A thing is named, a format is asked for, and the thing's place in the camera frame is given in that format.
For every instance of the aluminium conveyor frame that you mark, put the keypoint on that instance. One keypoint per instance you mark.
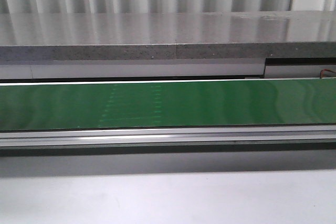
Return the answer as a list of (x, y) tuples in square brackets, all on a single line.
[(140, 140)]

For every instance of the green conveyor belt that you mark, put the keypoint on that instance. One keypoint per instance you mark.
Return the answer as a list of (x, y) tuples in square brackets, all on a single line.
[(99, 105)]

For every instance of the grey speckled stone counter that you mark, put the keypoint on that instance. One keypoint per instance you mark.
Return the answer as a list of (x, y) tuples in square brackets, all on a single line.
[(299, 44)]

